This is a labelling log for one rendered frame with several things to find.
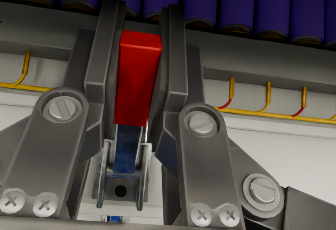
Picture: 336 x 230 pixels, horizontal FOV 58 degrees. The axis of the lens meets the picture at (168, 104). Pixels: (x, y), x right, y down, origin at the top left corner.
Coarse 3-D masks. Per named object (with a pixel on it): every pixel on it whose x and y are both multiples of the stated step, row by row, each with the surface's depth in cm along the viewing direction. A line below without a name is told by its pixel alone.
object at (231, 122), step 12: (0, 96) 15; (12, 96) 15; (24, 96) 15; (36, 96) 15; (228, 120) 16; (240, 120) 16; (252, 120) 16; (264, 120) 16; (276, 132) 17; (288, 132) 17; (300, 132) 17; (312, 132) 17; (324, 132) 17
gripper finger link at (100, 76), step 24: (120, 0) 10; (120, 24) 9; (72, 48) 9; (96, 48) 8; (72, 72) 8; (96, 72) 8; (96, 96) 8; (24, 120) 7; (96, 120) 8; (0, 144) 7; (96, 144) 8; (0, 168) 7
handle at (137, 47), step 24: (120, 48) 8; (144, 48) 8; (120, 72) 9; (144, 72) 9; (120, 96) 10; (144, 96) 10; (120, 120) 11; (144, 120) 11; (120, 144) 12; (120, 168) 13
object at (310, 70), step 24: (0, 24) 13; (24, 24) 13; (48, 24) 14; (72, 24) 14; (96, 24) 14; (144, 24) 14; (0, 48) 14; (24, 48) 14; (48, 48) 14; (216, 48) 15; (240, 48) 15; (264, 48) 15; (288, 48) 15; (312, 48) 15; (24, 72) 14; (216, 72) 15; (240, 72) 15; (264, 72) 15; (288, 72) 15; (312, 72) 15; (312, 120) 17
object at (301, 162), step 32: (0, 64) 15; (32, 64) 16; (64, 64) 16; (224, 96) 17; (256, 96) 17; (288, 96) 18; (320, 96) 18; (0, 128) 15; (256, 160) 17; (288, 160) 17; (320, 160) 17; (160, 192) 16; (320, 192) 17
